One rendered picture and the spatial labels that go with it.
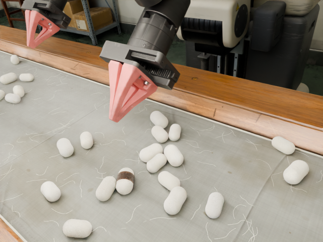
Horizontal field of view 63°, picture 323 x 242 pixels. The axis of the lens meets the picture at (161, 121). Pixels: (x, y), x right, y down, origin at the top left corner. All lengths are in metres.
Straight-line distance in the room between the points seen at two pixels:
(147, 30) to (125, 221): 0.24
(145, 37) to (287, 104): 0.24
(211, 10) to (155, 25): 0.55
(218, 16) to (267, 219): 0.69
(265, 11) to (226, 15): 0.16
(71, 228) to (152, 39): 0.25
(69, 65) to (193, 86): 0.33
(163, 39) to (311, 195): 0.27
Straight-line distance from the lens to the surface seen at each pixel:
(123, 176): 0.34
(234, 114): 0.43
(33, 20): 0.67
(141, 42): 0.36
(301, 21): 1.14
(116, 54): 0.37
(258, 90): 0.48
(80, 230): 0.31
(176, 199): 0.31
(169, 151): 0.36
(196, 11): 0.93
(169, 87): 0.37
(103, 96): 0.55
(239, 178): 0.36
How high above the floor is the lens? 1.01
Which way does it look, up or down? 37 degrees down
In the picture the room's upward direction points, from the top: 7 degrees counter-clockwise
